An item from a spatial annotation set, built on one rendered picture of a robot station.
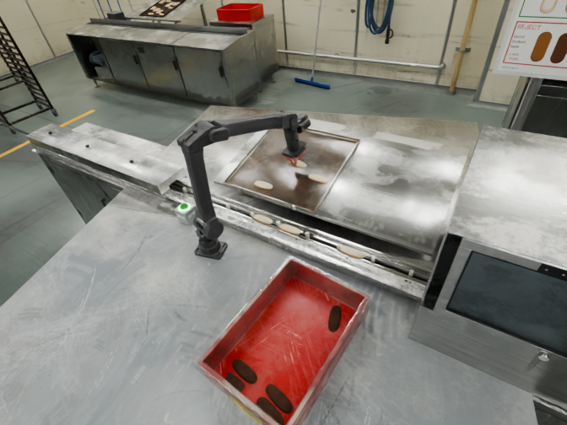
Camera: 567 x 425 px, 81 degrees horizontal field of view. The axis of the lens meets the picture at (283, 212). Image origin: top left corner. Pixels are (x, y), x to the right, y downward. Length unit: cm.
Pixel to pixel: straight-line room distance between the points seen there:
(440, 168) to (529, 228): 79
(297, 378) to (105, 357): 64
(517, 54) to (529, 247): 103
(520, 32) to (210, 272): 150
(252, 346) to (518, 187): 87
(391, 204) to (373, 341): 57
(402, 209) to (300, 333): 65
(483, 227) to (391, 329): 50
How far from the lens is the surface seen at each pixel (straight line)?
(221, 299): 127
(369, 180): 153
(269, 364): 112
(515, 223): 88
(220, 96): 429
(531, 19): 168
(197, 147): 113
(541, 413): 132
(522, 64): 172
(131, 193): 192
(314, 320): 118
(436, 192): 151
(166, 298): 135
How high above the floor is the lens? 185
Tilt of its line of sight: 42 degrees down
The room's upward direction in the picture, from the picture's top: 7 degrees counter-clockwise
